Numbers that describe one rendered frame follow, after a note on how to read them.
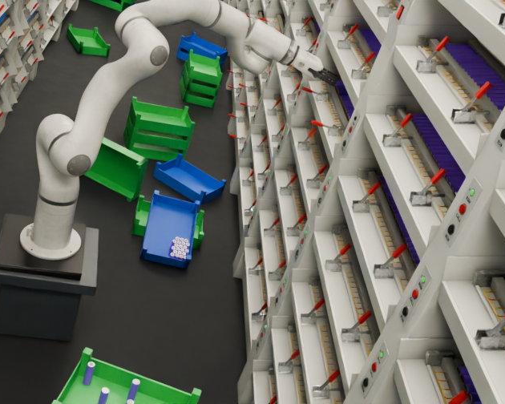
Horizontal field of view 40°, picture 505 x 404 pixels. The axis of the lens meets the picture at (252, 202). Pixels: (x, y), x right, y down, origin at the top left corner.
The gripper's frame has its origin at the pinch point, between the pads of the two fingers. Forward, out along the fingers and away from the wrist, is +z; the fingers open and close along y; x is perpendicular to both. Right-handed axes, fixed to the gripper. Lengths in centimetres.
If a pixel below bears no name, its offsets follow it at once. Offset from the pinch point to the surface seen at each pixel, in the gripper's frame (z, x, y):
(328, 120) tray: 1.7, 7.7, -17.6
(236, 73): 15, 80, 211
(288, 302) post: 13, 53, -53
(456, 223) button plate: -6, -19, -119
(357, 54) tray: 0.4, -12.7, -7.8
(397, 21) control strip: -10, -33, -49
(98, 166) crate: -45, 110, 71
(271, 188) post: 12, 54, 17
